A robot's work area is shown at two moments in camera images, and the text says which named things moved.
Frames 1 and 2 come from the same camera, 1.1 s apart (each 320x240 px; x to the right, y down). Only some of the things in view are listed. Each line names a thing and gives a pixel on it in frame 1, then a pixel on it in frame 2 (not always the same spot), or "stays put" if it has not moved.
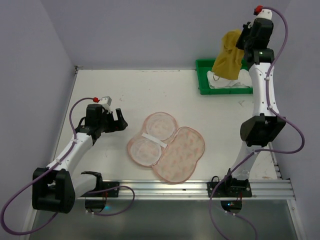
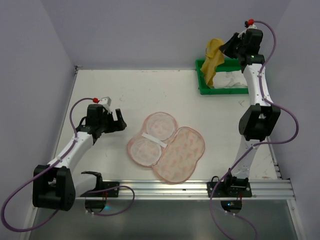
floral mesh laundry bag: [174, 152] stays put
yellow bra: [228, 62] → [214, 57]
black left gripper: [114, 122] stays put
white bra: [244, 80] stays put
